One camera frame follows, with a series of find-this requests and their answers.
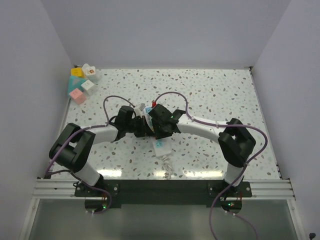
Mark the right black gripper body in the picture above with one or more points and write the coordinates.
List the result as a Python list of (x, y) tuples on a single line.
[(159, 131)]

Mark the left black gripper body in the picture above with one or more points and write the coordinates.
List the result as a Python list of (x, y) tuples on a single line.
[(136, 126)]

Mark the white power strip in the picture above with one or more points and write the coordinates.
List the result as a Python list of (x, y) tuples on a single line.
[(161, 146)]

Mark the white cube plug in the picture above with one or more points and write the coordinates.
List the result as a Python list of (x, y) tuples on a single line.
[(89, 87)]

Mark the pink cube plug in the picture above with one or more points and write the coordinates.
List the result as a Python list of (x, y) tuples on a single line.
[(77, 96)]

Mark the teal triangular socket block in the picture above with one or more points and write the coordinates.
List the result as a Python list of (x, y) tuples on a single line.
[(75, 82)]

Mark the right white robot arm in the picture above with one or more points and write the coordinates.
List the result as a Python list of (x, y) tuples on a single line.
[(235, 141)]

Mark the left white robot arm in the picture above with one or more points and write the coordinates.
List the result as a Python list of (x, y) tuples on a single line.
[(73, 146)]

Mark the yellow cube plug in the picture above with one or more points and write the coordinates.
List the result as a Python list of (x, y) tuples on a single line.
[(77, 72)]

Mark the white cube with picture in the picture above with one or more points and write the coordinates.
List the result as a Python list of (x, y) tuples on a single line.
[(90, 72)]

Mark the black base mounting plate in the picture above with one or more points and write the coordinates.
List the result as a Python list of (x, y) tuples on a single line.
[(160, 192)]

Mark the aluminium frame rail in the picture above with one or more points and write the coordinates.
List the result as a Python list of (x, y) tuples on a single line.
[(260, 189)]

